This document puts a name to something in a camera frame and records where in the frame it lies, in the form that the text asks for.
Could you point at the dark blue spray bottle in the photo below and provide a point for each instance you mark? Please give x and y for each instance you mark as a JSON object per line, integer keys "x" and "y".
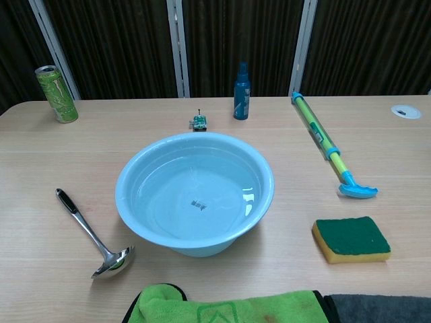
{"x": 241, "y": 97}

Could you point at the light blue plastic basin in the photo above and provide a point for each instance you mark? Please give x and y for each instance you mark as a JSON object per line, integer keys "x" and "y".
{"x": 161, "y": 225}

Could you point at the green microfiber cloth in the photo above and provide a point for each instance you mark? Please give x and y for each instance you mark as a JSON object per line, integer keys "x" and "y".
{"x": 215, "y": 307}

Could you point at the green yellow scrub sponge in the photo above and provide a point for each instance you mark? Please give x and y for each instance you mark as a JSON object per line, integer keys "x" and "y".
{"x": 352, "y": 237}

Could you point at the green energy drink can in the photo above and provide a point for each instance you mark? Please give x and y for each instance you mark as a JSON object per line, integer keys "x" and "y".
{"x": 58, "y": 96}

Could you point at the grey cloth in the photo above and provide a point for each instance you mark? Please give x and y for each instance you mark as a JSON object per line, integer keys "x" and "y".
{"x": 380, "y": 309}

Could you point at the small green toy tank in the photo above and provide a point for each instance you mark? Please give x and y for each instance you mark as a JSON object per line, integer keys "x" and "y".
{"x": 199, "y": 122}

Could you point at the grey metal partition post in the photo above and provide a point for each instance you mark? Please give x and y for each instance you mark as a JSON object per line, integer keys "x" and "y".
{"x": 178, "y": 47}
{"x": 303, "y": 47}
{"x": 55, "y": 47}

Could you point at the yellow green water pump toy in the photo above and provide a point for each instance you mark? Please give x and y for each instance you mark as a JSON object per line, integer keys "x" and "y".
{"x": 320, "y": 133}

